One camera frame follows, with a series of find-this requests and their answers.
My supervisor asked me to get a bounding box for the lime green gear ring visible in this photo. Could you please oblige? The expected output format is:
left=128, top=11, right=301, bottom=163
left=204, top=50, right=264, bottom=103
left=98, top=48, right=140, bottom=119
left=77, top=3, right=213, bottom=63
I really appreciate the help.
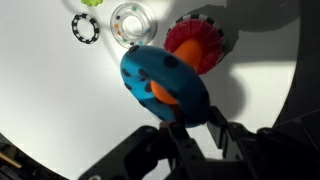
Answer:
left=80, top=0, right=104, bottom=8

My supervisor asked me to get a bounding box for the blue dotted ring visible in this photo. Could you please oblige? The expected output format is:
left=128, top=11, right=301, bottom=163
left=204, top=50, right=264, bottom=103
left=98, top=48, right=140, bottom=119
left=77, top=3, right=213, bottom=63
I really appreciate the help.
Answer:
left=119, top=44, right=212, bottom=129

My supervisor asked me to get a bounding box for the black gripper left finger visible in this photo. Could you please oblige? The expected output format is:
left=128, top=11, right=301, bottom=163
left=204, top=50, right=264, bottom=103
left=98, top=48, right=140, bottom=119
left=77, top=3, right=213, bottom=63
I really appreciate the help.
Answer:
left=160, top=106, right=207, bottom=180

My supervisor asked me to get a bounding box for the orange peg ring stacking stand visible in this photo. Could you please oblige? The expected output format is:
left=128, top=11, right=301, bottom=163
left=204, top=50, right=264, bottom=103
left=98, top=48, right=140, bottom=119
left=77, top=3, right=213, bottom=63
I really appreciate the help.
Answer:
left=149, top=13, right=227, bottom=106

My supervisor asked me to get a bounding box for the black and white ring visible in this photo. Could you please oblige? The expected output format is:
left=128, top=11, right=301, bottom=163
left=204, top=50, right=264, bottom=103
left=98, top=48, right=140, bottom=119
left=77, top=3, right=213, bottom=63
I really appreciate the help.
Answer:
left=70, top=12, right=101, bottom=45

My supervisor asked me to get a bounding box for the clear beaded ring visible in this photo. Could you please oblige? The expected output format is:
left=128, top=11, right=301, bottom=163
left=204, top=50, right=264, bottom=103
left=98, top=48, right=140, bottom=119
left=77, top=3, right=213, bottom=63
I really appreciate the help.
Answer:
left=109, top=1, right=159, bottom=47

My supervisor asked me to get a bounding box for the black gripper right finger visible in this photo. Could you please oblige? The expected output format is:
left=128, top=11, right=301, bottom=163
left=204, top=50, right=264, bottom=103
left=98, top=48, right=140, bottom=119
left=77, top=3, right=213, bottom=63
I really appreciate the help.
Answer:
left=207, top=106, right=258, bottom=180

